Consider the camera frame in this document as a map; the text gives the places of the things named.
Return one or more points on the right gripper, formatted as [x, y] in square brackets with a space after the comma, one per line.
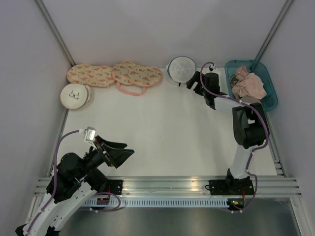
[195, 78]

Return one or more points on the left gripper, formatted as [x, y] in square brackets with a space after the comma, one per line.
[116, 157]

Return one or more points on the white mesh laundry bag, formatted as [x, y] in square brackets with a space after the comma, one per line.
[180, 70]

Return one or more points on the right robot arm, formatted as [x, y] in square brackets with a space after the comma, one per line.
[249, 124]

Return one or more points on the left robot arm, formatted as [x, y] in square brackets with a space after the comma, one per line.
[75, 180]

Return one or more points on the pink bra pile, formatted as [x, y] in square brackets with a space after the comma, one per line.
[247, 84]

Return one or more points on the floral bra bag left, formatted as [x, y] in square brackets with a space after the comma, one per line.
[91, 75]

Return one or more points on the cream round glasses pouch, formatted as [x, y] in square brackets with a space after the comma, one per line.
[75, 96]

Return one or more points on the teal plastic basket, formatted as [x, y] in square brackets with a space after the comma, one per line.
[270, 101]

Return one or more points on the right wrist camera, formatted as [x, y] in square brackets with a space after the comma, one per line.
[214, 69]

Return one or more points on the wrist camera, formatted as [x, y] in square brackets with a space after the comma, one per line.
[89, 134]
[214, 69]

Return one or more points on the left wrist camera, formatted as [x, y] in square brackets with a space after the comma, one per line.
[89, 134]

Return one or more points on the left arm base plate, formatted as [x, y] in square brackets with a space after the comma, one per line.
[114, 186]

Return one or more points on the aluminium front rail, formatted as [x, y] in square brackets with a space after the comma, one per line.
[268, 186]

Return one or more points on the white slotted cable duct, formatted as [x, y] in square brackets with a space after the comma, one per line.
[157, 202]

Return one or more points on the floral bra bag with handle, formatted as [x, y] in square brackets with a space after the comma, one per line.
[128, 73]

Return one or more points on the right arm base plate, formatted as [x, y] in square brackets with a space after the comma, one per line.
[220, 187]

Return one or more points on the right frame post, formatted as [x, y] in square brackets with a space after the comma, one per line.
[274, 28]

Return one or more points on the frame post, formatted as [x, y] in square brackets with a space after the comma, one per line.
[274, 28]
[54, 30]

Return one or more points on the left frame post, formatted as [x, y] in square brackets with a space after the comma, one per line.
[54, 30]

